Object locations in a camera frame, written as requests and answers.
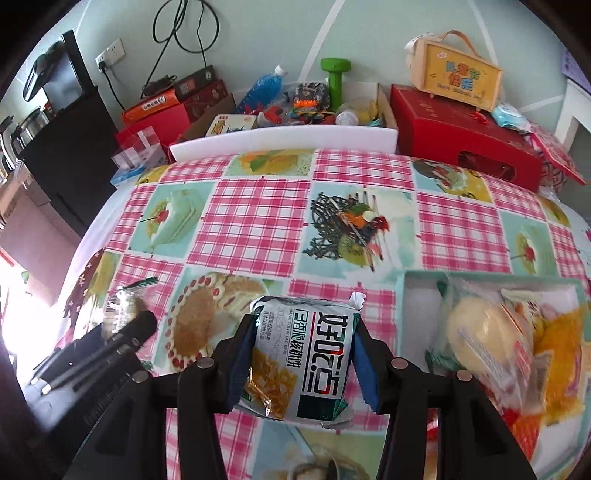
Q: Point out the black appliance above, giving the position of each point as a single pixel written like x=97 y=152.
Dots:
x=60 y=74

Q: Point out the blue wet wipes pack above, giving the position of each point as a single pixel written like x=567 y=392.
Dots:
x=508 y=117

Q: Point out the clear cookie packet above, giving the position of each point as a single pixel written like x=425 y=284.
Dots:
x=122 y=307

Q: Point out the colourful toy pile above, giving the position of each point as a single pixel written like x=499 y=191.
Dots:
x=307 y=101

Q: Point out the white wall outlet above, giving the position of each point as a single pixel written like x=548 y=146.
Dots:
x=110 y=55

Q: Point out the large open cardboard box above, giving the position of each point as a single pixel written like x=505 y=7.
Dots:
x=387 y=108

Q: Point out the orange box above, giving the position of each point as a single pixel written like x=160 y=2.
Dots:
x=152 y=104

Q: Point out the clear plastic box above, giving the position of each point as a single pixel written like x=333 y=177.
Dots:
x=138 y=150

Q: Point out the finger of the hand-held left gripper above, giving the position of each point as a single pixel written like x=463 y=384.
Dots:
x=134 y=330

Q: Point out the steel kettle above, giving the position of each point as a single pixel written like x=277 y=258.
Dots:
x=30 y=127

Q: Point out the teal cardboard tray box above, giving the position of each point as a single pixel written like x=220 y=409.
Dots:
x=418 y=314

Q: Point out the small yellow printed box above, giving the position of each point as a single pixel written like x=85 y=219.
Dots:
x=231 y=125

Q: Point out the pink patterned gift box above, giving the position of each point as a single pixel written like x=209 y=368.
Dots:
x=554 y=152

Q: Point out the green dumbbell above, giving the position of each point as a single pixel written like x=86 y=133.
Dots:
x=334 y=78

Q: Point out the green and white snack packet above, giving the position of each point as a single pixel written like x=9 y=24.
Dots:
x=300 y=355

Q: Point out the blue liquid bottle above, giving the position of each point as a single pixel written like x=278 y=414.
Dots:
x=261 y=90

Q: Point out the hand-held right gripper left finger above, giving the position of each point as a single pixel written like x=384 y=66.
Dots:
x=242 y=364

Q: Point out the black cabinet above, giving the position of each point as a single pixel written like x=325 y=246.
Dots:
x=74 y=152

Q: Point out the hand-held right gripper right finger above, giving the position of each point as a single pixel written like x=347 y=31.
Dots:
x=367 y=374

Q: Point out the red gift box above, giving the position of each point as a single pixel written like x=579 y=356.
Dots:
x=429 y=124

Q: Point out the white desk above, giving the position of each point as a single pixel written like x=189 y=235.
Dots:
x=572 y=115

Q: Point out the orange candy packet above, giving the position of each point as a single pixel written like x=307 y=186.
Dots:
x=558 y=364

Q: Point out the white foam board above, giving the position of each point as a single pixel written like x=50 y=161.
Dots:
x=277 y=141

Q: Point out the round yellow bun packet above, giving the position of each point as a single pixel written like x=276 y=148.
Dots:
x=480 y=323

